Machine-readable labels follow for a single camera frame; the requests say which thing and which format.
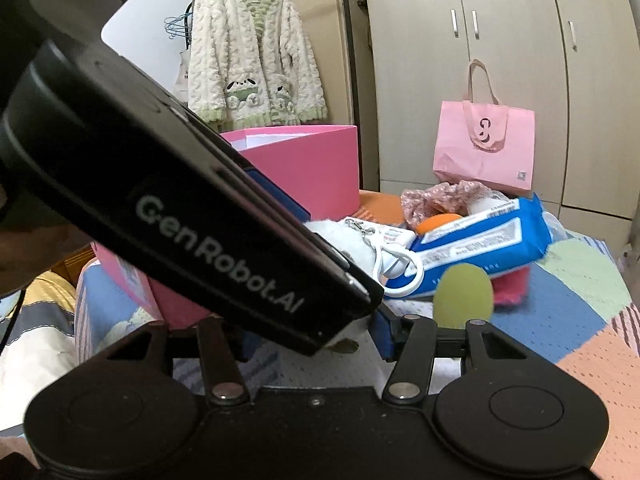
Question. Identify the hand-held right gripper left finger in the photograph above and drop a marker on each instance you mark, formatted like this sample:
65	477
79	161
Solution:
220	360

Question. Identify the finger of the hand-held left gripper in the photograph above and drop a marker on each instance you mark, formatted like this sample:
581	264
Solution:
275	195

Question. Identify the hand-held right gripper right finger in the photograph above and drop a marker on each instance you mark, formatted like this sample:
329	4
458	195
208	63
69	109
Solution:
386	332

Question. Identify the pink storage box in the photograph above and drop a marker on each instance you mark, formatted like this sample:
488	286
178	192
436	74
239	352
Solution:
310	170

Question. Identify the green oval sponge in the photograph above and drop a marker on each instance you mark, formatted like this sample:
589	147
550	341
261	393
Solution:
462	295

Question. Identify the orange ball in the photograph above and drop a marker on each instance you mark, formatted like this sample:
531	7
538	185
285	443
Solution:
440	223

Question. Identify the blue wet wipes pack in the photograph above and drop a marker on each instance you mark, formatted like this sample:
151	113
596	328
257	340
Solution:
480	240

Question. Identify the white tissue pack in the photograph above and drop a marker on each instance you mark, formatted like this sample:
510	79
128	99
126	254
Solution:
395	235

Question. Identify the pink floral cloth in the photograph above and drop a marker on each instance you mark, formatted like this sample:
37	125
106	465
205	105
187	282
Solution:
430	197

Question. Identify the light blue clothes hangers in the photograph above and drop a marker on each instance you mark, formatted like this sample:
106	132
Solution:
177	27

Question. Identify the cream fluffy jacket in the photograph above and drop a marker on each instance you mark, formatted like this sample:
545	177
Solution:
250	50

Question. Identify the white mesh bath pouf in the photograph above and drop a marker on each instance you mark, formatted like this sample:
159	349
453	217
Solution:
482	202

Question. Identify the yellow grey striped quilt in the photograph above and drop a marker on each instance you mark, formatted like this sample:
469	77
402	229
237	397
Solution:
40	340

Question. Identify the pink tote bag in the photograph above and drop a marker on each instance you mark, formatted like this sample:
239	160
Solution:
480	145

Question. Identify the beige wardrobe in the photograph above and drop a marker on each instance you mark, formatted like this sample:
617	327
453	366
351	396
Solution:
500	20

